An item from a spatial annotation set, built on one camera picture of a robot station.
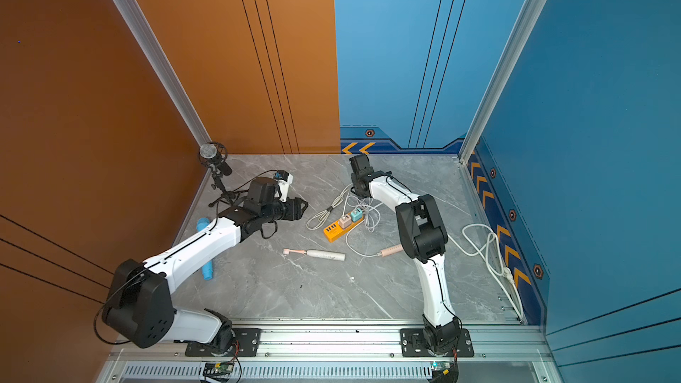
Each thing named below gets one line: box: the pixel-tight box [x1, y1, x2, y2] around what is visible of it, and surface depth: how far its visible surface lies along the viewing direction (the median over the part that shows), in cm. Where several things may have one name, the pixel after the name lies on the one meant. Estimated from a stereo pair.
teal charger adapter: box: [350, 208, 365, 222], surface depth 94 cm
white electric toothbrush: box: [282, 248, 346, 262], surface depth 91 cm
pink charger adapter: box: [338, 213, 353, 229], surface depth 93 cm
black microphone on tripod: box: [198, 140, 250, 208], surface depth 93 cm
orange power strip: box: [322, 217, 366, 243], surface depth 96 cm
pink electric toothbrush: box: [380, 243, 404, 258], surface depth 91 cm
